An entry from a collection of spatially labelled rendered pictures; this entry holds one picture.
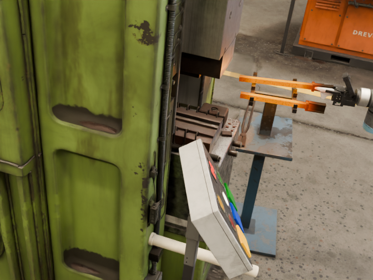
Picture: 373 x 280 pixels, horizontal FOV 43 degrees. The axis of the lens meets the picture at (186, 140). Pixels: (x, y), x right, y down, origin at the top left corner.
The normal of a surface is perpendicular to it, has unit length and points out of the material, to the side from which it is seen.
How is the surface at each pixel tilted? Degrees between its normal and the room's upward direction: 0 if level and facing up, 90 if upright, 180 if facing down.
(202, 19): 90
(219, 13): 90
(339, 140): 0
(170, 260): 90
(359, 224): 0
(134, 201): 90
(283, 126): 0
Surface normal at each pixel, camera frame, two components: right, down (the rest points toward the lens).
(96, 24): -0.31, 0.50
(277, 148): 0.09, -0.82
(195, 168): -0.41, -0.72
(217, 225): 0.11, 0.57
